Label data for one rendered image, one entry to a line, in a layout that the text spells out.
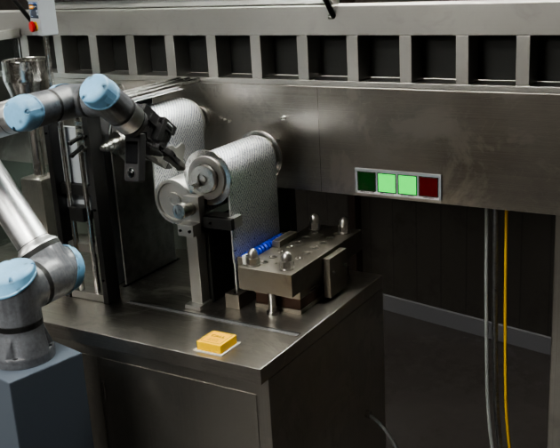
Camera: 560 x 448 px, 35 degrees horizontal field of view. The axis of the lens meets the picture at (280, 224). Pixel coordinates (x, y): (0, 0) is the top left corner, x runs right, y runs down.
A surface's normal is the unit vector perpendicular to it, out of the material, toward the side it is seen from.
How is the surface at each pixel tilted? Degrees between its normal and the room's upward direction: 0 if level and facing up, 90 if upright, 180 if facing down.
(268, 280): 90
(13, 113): 90
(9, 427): 90
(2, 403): 90
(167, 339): 0
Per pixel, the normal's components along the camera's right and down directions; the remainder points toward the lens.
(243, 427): -0.51, 0.28
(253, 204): 0.86, 0.11
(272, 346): -0.06, -0.95
